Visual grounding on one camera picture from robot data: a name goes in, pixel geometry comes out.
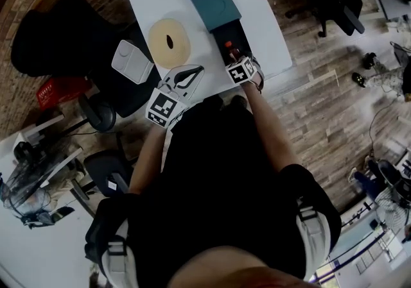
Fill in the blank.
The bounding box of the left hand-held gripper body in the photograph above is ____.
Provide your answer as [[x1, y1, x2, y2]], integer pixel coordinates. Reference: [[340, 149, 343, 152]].
[[144, 79, 197, 129]]

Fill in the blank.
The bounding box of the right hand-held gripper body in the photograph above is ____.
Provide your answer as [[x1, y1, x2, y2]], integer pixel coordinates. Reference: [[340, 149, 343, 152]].
[[224, 56, 266, 88]]

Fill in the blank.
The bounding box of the small red bottle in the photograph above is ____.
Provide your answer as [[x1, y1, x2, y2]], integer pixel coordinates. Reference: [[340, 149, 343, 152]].
[[224, 40, 241, 63]]

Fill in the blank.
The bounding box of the teal sliding box with bottle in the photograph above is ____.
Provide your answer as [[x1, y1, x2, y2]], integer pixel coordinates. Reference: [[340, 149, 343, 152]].
[[184, 0, 255, 67]]

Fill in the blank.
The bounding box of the person's left forearm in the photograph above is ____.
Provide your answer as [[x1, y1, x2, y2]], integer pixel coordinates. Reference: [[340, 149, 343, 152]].
[[128, 126, 168, 195]]

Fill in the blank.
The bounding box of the person's right forearm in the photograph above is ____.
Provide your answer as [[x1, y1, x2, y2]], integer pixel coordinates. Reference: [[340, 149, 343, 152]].
[[241, 82, 303, 173]]

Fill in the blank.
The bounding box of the beige tape roll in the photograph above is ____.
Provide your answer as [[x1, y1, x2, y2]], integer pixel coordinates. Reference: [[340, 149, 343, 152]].
[[147, 18, 192, 69]]

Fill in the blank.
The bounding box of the person's right shoe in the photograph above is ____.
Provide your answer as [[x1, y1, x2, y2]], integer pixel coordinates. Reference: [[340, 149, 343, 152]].
[[231, 95, 249, 110]]

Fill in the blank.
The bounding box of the person's shoe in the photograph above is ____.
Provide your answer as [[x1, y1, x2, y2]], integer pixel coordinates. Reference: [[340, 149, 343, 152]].
[[208, 94, 224, 112], [231, 95, 249, 110]]

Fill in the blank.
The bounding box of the person's left shoe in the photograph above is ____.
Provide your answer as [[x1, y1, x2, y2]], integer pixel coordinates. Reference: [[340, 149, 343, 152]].
[[208, 94, 224, 112]]

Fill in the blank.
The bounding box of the white square device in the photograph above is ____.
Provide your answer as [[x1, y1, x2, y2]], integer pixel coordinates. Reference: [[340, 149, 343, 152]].
[[110, 39, 155, 86]]

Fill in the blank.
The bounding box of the black chair with white label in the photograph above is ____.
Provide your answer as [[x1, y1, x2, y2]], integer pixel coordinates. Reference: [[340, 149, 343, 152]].
[[83, 149, 133, 198]]

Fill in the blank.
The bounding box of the person's black shirt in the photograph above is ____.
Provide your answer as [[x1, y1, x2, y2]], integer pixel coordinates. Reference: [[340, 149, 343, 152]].
[[84, 100, 342, 281]]

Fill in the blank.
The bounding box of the red plastic crate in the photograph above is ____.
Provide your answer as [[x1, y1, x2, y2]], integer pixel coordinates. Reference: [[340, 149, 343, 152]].
[[35, 76, 91, 112]]

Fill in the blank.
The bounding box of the large black office chair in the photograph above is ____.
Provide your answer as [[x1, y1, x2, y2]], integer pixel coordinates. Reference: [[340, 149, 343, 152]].
[[10, 0, 162, 119]]

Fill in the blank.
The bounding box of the person's face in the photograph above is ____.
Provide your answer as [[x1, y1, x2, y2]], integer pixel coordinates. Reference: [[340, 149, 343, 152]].
[[168, 246, 315, 288]]

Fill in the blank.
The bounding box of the long white desk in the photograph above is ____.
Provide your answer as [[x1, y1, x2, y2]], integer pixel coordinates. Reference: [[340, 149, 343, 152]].
[[0, 134, 98, 288]]

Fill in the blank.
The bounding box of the thin grey floor cable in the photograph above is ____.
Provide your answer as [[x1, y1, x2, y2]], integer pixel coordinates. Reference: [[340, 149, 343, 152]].
[[368, 97, 406, 161]]

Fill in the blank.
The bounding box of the grey shoulder strap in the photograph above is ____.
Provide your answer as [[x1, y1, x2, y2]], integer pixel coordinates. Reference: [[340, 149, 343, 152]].
[[101, 219, 139, 288], [295, 198, 331, 278]]

